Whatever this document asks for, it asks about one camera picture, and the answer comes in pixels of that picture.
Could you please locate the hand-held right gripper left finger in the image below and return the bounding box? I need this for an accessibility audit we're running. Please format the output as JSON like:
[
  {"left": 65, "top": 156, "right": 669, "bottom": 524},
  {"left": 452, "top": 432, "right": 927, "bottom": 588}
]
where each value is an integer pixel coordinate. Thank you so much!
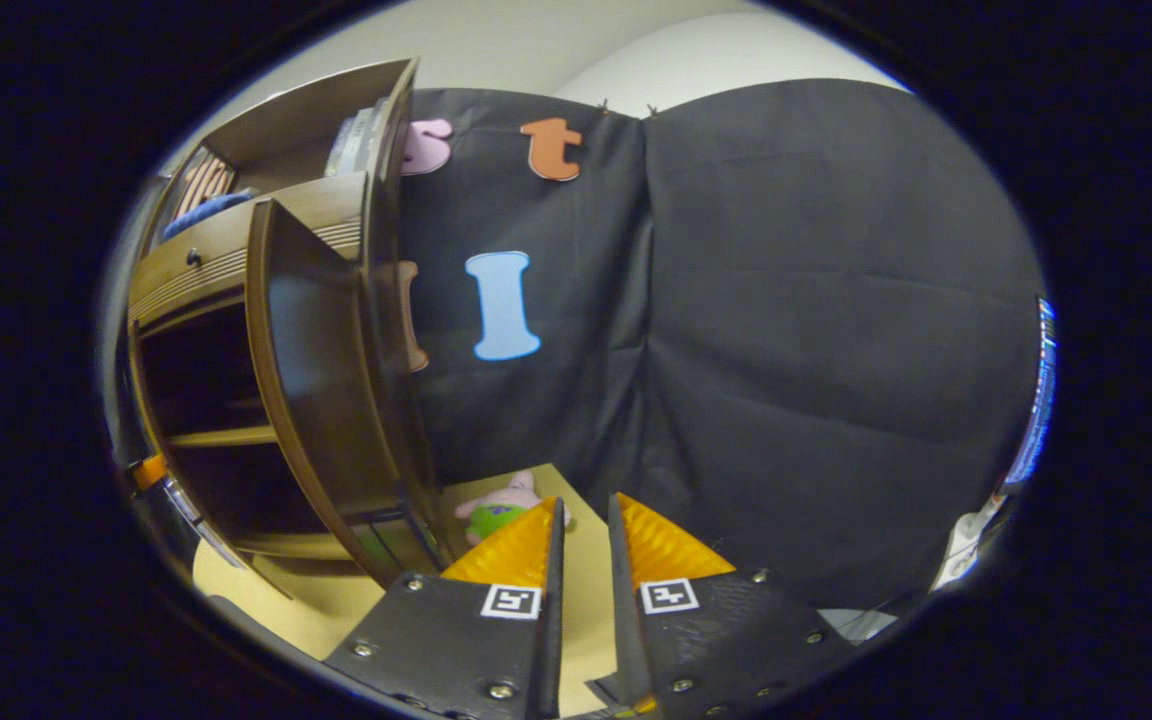
[{"left": 321, "top": 497, "right": 567, "bottom": 720}]

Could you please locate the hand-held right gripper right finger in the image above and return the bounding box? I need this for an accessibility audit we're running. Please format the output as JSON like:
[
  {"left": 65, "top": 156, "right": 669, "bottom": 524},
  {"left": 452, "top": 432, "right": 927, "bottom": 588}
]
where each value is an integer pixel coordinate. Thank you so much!
[{"left": 586, "top": 492, "right": 857, "bottom": 720}]

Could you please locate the wooden cabinet door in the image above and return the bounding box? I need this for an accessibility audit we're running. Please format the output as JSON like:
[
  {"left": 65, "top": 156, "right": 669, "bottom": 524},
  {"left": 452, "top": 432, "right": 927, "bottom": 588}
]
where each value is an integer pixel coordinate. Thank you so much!
[{"left": 246, "top": 198, "right": 439, "bottom": 589}]

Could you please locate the wooden double-door shoe cabinet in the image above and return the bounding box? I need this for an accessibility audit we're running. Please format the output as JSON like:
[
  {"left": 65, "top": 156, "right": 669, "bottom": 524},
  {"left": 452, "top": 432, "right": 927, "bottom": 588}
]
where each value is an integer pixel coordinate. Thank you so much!
[{"left": 124, "top": 58, "right": 457, "bottom": 591}]

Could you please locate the wooden cabinet drawer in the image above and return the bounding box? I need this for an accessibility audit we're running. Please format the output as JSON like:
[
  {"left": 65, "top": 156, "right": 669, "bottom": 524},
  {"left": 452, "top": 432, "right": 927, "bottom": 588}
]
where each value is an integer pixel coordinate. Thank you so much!
[{"left": 128, "top": 172, "right": 369, "bottom": 326}]

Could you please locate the wooden inner shelf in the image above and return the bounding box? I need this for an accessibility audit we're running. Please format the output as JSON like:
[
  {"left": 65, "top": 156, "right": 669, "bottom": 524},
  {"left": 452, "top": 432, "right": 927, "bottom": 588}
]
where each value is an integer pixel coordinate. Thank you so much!
[{"left": 166, "top": 427, "right": 279, "bottom": 449}]

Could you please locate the pink and green plush toy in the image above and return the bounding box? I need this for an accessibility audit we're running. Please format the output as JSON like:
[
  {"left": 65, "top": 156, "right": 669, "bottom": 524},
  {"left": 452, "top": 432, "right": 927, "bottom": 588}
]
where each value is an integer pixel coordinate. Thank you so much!
[{"left": 454, "top": 470, "right": 572, "bottom": 546}]

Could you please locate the white plastic object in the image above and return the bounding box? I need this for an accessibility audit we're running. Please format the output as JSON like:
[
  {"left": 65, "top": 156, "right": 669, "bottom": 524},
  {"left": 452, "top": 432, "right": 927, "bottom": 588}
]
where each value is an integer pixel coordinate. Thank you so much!
[{"left": 931, "top": 495, "right": 1007, "bottom": 591}]

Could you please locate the folded blue towel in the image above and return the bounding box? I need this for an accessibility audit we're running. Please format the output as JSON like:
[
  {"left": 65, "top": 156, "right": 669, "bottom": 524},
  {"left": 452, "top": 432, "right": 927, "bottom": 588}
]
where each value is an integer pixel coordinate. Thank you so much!
[{"left": 164, "top": 192, "right": 255, "bottom": 241}]

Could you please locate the black backdrop cloth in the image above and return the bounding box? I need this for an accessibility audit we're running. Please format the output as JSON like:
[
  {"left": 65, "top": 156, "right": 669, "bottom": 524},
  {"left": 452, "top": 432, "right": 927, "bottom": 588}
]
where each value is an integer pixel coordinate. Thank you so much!
[{"left": 376, "top": 78, "right": 1047, "bottom": 611}]

